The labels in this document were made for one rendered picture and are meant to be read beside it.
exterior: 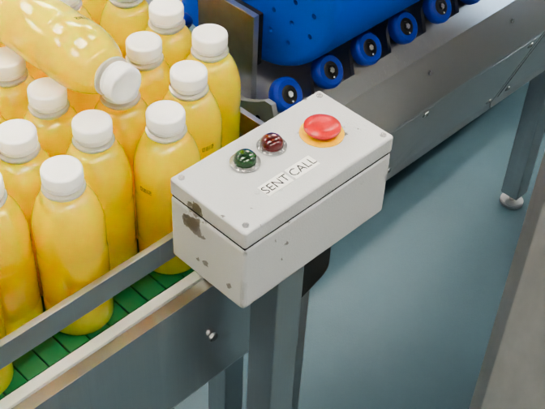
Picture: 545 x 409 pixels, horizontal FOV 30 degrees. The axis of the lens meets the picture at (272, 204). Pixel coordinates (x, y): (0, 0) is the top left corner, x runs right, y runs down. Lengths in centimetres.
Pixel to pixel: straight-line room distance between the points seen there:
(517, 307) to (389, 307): 66
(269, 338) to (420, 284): 128
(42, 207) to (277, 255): 22
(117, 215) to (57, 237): 10
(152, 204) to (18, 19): 23
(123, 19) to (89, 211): 32
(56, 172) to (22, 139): 6
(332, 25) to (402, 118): 28
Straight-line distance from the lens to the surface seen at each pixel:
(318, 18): 122
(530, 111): 242
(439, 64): 148
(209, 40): 110
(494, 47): 158
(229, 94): 113
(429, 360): 223
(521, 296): 167
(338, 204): 97
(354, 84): 134
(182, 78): 105
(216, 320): 116
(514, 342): 175
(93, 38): 100
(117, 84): 98
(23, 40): 104
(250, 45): 125
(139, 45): 109
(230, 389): 193
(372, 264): 239
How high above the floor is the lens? 172
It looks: 43 degrees down
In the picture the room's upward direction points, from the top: 3 degrees clockwise
